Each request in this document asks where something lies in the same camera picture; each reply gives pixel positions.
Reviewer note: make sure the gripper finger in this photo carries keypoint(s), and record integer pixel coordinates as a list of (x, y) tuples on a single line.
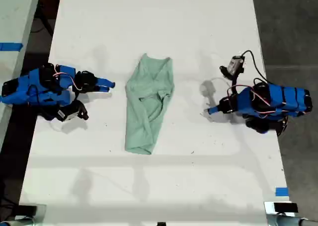
[(218, 111), (219, 106), (104, 82), (102, 89)]

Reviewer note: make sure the pale green T-shirt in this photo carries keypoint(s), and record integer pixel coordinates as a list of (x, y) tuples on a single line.
[(141, 116)]

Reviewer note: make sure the blue and black arm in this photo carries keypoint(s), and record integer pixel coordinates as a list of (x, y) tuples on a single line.
[(22, 90), (280, 99)]

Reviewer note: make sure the long blue tape strip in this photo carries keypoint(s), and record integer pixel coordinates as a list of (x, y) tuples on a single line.
[(10, 46)]

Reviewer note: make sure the white side table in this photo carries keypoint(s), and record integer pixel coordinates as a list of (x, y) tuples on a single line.
[(12, 24)]

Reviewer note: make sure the short blue tape strip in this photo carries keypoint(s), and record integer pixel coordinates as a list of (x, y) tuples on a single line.
[(282, 191)]

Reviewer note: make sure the silver and black box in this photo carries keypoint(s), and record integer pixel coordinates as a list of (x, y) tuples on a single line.
[(283, 207)]

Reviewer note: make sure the grey tube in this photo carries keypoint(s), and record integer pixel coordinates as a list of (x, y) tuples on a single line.
[(15, 221), (290, 221)]

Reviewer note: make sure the small black box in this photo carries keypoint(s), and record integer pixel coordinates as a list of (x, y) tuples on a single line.
[(31, 210)]

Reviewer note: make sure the short black camera stalk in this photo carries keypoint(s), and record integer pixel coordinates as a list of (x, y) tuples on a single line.
[(76, 97), (234, 84)]

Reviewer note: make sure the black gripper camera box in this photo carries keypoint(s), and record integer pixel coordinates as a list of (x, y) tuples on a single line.
[(234, 64), (70, 113)]

